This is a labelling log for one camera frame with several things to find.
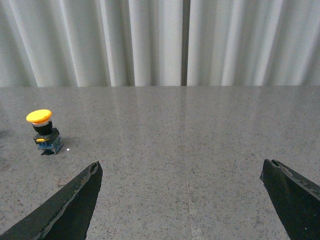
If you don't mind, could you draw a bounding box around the yellow mushroom push button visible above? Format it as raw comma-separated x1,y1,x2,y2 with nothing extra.
26,109,63,155

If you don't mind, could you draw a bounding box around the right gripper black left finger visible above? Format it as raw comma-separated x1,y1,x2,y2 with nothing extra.
0,161,103,240

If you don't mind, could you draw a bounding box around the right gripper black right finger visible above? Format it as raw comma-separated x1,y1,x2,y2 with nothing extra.
260,159,320,240

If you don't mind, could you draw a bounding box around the white pleated curtain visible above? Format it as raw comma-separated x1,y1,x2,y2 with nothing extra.
0,0,320,87

